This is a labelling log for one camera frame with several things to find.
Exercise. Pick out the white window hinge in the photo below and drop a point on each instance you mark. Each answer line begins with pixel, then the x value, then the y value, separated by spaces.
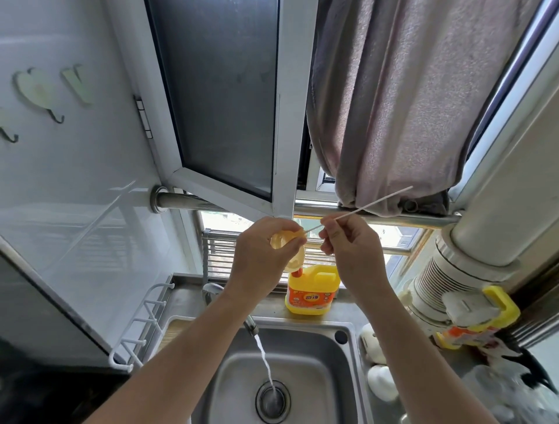
pixel 143 117

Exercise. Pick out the person's left forearm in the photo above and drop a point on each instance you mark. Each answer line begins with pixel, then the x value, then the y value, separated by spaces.
pixel 187 358

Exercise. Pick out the sink drain strainer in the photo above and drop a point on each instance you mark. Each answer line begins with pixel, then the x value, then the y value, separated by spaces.
pixel 273 399

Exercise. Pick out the black appliance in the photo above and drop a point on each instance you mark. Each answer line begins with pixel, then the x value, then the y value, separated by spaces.
pixel 39 349

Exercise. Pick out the person's right thumb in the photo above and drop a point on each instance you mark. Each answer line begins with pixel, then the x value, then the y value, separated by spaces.
pixel 327 242

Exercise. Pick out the person's right hand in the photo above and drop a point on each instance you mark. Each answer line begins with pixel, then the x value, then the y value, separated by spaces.
pixel 358 257

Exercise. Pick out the small yellow plastic cap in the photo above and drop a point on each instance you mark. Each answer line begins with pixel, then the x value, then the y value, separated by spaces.
pixel 298 261

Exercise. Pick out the green leaf wall hook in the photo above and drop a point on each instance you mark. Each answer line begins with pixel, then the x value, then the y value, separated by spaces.
pixel 5 124
pixel 81 83
pixel 37 89

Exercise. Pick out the yellow bottle with white trigger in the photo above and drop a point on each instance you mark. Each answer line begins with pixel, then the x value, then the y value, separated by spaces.
pixel 480 312

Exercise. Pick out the grey pink hanging towel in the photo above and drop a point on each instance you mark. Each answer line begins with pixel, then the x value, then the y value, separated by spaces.
pixel 406 100

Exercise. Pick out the steel faucet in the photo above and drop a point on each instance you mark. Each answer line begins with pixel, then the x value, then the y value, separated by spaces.
pixel 213 291

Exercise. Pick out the white rounded object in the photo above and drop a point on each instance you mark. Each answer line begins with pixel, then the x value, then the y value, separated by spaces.
pixel 373 345
pixel 383 383

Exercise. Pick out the stainless steel sink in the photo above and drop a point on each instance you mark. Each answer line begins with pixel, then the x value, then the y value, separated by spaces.
pixel 323 371

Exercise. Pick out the white framed window sash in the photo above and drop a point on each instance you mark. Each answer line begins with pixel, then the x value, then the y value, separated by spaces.
pixel 218 87

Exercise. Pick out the metal window grille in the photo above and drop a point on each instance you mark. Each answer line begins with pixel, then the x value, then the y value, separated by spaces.
pixel 218 255

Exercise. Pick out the yellow detergent bottle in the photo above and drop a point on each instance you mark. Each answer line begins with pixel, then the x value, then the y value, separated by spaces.
pixel 312 292

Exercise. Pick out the person's left hand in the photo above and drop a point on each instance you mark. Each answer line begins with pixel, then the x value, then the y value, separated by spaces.
pixel 253 257

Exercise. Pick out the person's right forearm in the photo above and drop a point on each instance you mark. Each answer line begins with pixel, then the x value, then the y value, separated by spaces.
pixel 415 362

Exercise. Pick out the white exhaust duct pipe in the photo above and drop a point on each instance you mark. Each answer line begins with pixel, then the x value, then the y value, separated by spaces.
pixel 493 227

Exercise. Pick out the person's left thumb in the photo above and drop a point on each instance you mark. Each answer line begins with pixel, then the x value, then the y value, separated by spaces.
pixel 293 250

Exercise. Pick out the thin white stick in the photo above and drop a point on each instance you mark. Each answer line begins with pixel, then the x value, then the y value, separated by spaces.
pixel 380 201

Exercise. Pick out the clear plastic bag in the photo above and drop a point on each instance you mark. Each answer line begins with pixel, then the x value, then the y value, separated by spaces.
pixel 506 388

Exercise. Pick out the steel hanging rod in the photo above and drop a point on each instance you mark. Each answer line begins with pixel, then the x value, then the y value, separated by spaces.
pixel 187 202

